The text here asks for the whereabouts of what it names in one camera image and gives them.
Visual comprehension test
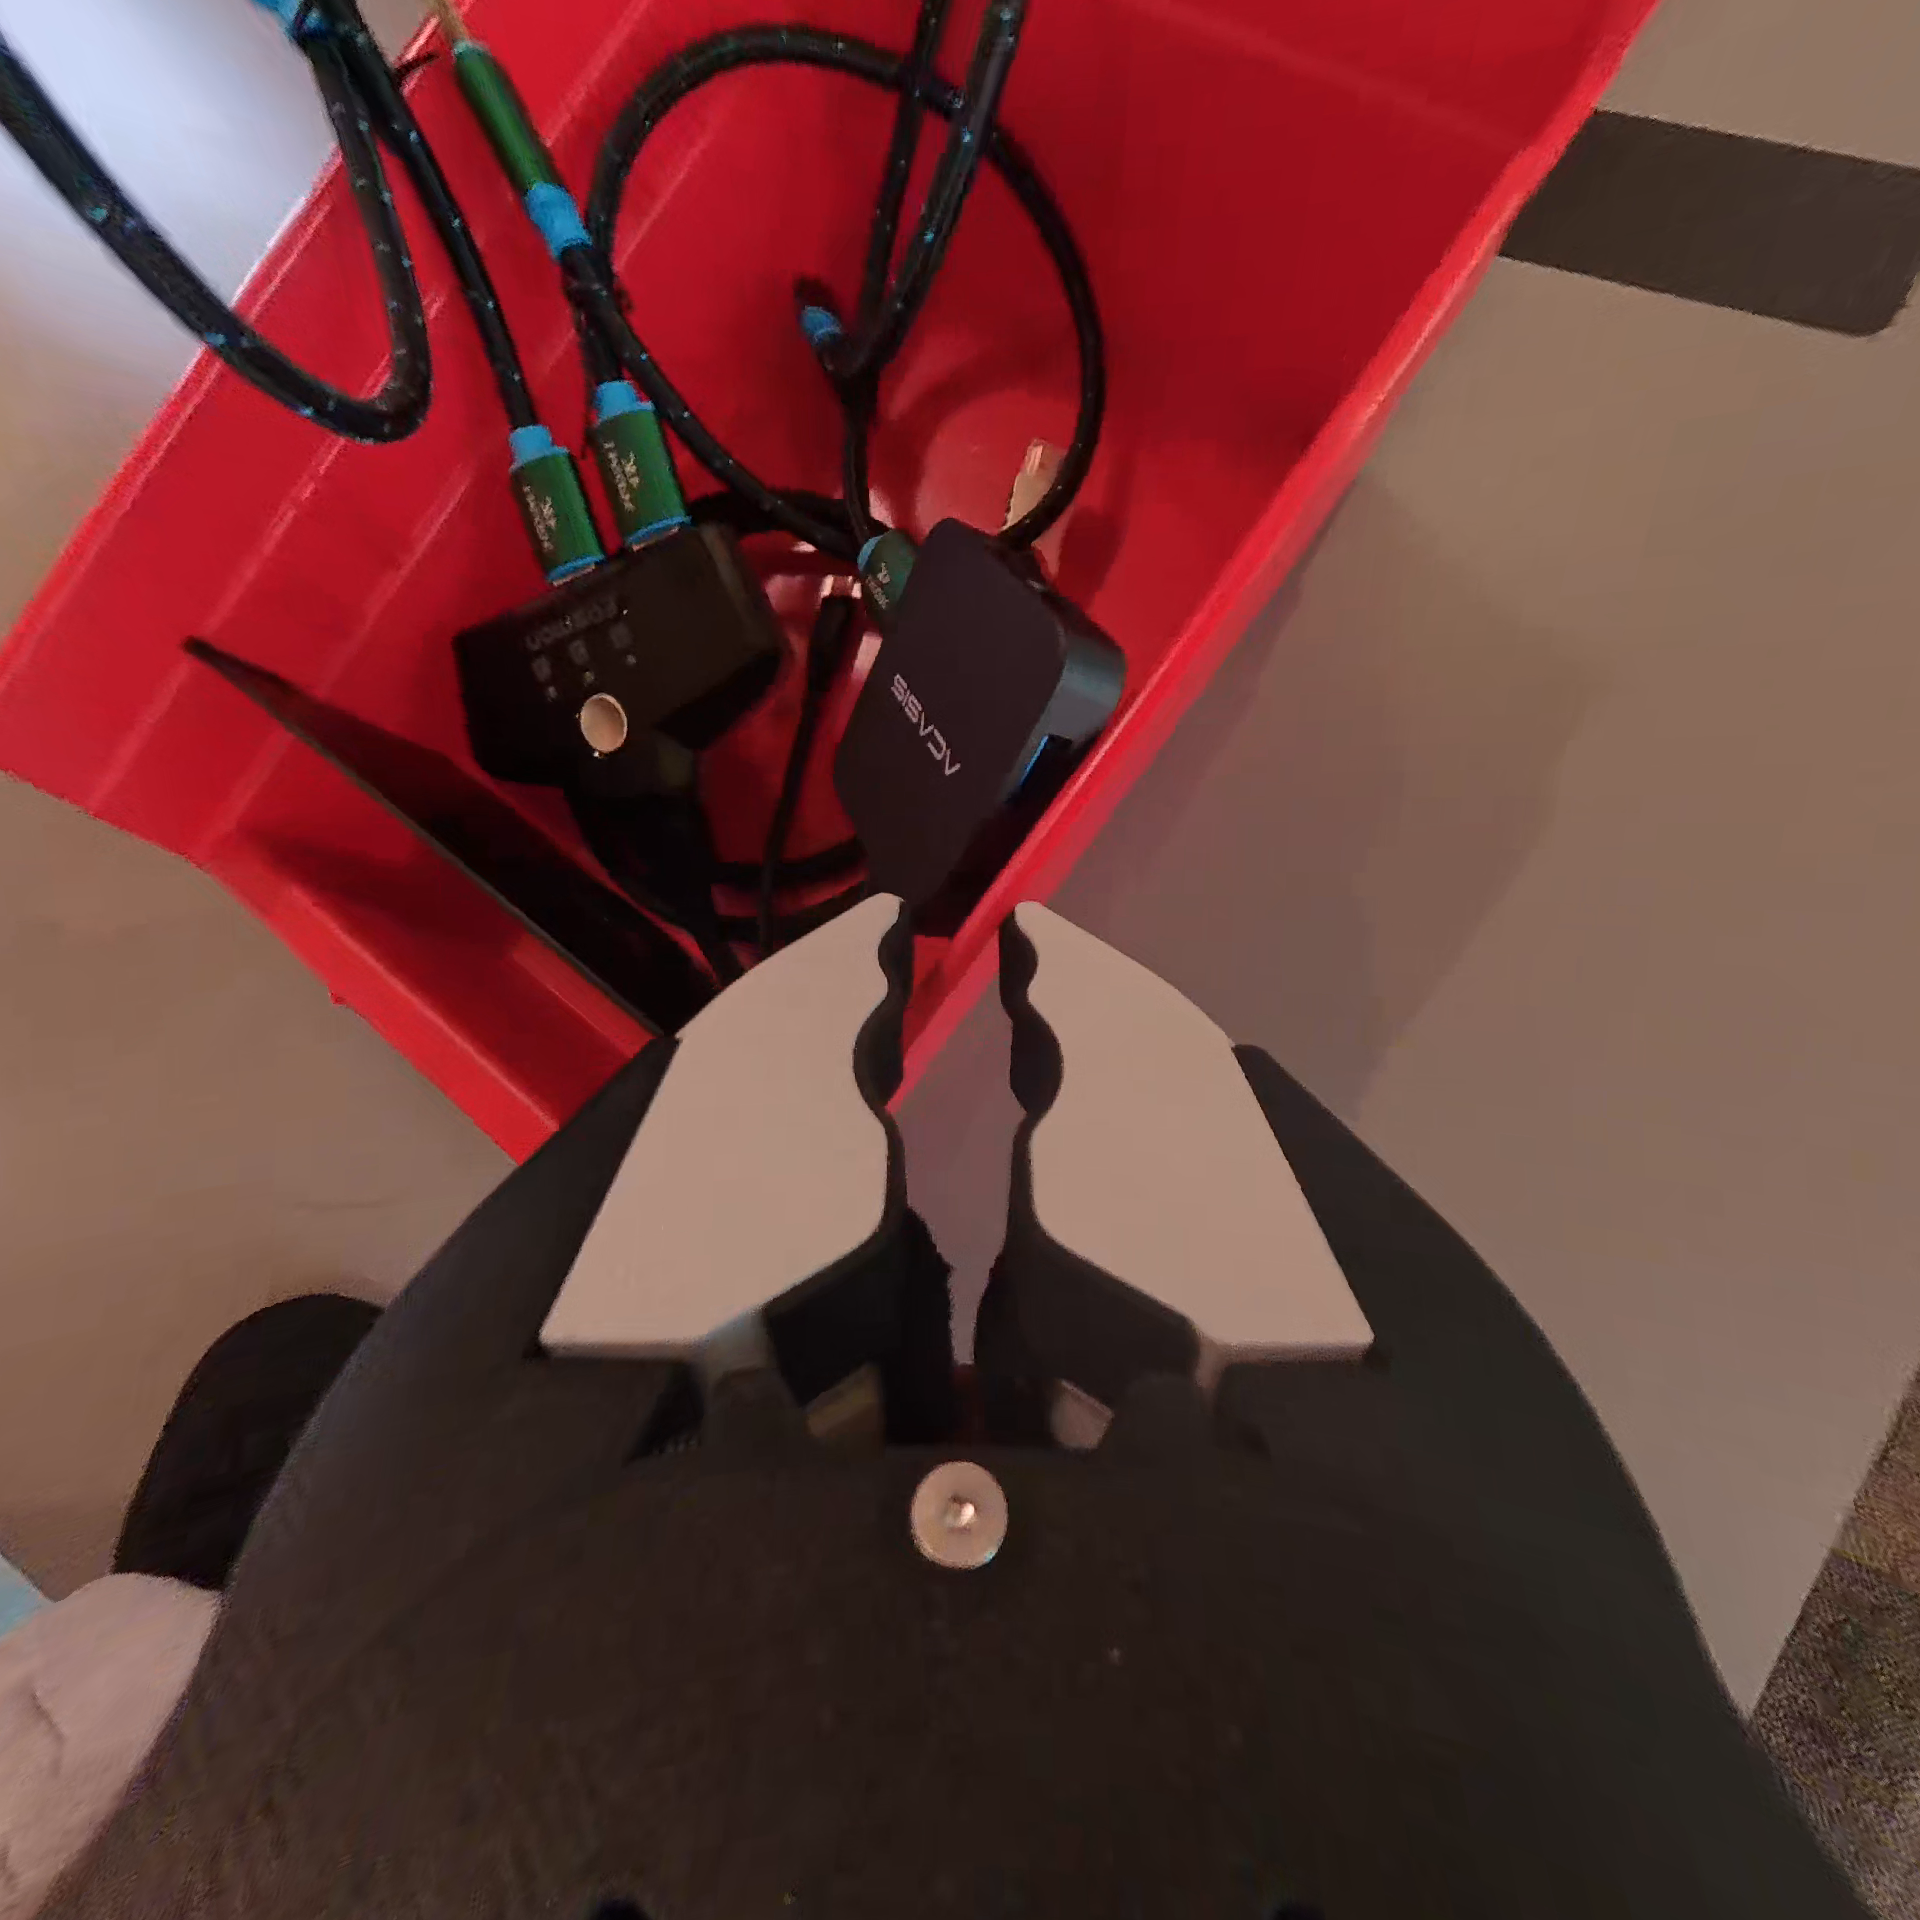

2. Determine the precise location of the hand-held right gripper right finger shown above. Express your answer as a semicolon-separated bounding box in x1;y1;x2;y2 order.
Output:
992;901;1375;1370

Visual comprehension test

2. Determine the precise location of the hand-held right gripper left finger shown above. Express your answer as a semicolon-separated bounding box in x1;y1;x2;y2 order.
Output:
536;895;924;1373

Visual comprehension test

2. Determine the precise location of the black hdmi adapter hub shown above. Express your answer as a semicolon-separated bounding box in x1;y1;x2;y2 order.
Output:
756;517;1126;962

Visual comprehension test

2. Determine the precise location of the black hdmi switch box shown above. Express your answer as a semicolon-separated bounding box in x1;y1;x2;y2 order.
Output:
455;525;874;976

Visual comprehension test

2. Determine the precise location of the red plastic bin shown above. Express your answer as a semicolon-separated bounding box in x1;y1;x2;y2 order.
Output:
0;0;1659;1164

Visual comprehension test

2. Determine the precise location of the black bin divider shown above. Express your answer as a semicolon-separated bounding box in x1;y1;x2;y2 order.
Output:
181;639;722;1037

